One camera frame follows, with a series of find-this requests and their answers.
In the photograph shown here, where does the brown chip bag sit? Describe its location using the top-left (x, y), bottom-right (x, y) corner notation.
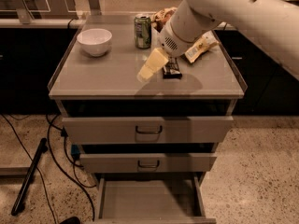
top-left (150, 7), bottom-right (219, 63)

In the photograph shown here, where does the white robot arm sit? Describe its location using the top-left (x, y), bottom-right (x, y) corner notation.
top-left (137, 0), bottom-right (299, 82)

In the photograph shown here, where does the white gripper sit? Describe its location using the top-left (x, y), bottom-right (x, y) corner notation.
top-left (137, 21), bottom-right (187, 82)

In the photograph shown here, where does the black floor cable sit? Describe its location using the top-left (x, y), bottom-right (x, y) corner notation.
top-left (46, 114), bottom-right (96, 221)

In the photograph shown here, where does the middle drawer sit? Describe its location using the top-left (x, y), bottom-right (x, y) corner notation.
top-left (80, 153), bottom-right (216, 173)

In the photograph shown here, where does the drawer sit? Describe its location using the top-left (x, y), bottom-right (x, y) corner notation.
top-left (86, 173), bottom-right (216, 224)
top-left (80, 153), bottom-right (216, 173)
top-left (63, 116), bottom-right (233, 145)

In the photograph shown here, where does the white bowl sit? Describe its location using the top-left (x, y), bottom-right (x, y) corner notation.
top-left (77, 28), bottom-right (112, 57)

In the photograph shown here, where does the black bar on floor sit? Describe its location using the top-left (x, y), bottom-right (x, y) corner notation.
top-left (11, 138), bottom-right (47, 217)

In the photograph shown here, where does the white counter rail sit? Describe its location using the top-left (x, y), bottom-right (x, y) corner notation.
top-left (0, 19), bottom-right (85, 29)

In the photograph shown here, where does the bottom drawer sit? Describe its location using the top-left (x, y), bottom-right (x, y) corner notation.
top-left (86, 173), bottom-right (216, 224)

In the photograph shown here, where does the grey drawer cabinet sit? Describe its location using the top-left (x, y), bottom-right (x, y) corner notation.
top-left (47, 13), bottom-right (249, 224)

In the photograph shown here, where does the dark rxbar chocolate bar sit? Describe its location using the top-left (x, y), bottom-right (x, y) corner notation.
top-left (163, 58), bottom-right (182, 79)

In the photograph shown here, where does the green soda can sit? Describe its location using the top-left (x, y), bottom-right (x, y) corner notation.
top-left (134, 14), bottom-right (151, 49)

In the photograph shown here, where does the top drawer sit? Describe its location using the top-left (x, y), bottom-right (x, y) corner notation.
top-left (63, 116), bottom-right (233, 145)

